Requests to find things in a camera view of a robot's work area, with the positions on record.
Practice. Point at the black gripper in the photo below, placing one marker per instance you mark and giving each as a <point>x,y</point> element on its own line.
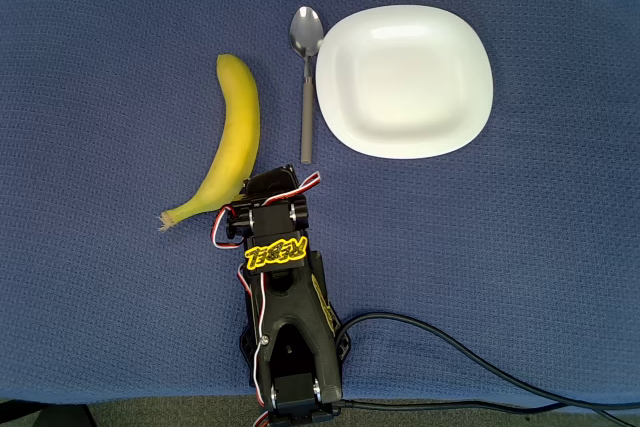
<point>271,182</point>

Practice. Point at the yellow banana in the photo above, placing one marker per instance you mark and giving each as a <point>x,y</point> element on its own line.
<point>240,112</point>

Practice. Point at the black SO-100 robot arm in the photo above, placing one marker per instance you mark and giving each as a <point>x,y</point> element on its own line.
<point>295,317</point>

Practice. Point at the white square plate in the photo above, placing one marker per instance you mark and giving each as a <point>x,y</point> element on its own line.
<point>405,82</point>

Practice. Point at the blue woven cloth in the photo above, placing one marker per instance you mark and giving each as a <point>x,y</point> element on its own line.
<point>100,97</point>

